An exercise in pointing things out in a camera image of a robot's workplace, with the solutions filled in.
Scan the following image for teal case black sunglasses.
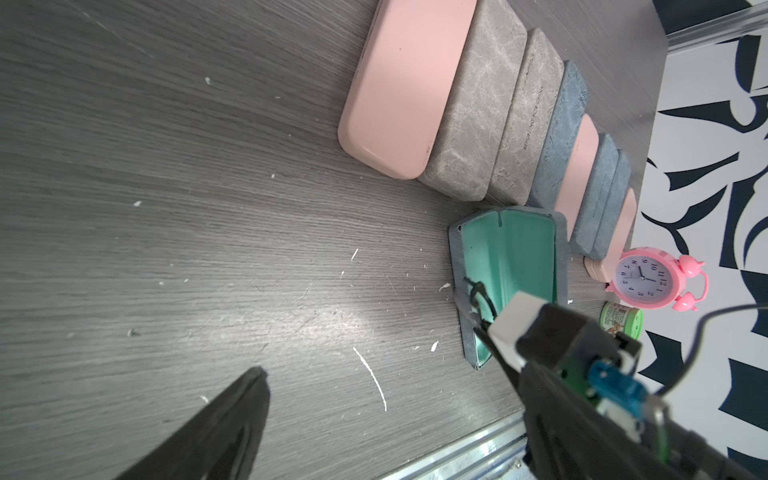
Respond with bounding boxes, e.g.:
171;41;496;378
419;0;527;202

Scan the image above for grey case white glasses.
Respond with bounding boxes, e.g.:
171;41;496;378
526;60;589;210

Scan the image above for pink case red glasses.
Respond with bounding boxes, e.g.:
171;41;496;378
338;0;476;180

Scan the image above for pink alarm clock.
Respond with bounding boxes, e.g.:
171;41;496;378
606;247;710;312

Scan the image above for grey case black sunglasses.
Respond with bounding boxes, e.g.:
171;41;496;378
590;150;631;260

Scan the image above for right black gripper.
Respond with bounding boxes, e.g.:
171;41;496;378
518;304;754;479

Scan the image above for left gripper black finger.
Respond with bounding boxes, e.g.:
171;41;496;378
118;367;270;479

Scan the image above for grey teal case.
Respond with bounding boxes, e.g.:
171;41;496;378
448;207;570;370

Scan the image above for teal case yellow glasses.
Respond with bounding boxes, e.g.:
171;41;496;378
486;28;564;205

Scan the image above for pink case purple glasses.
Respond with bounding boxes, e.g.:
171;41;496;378
584;188;637;283

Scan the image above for pink case thin glasses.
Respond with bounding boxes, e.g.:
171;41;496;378
554;114;599;239

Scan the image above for green round tin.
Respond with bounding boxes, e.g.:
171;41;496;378
599;302;644;340

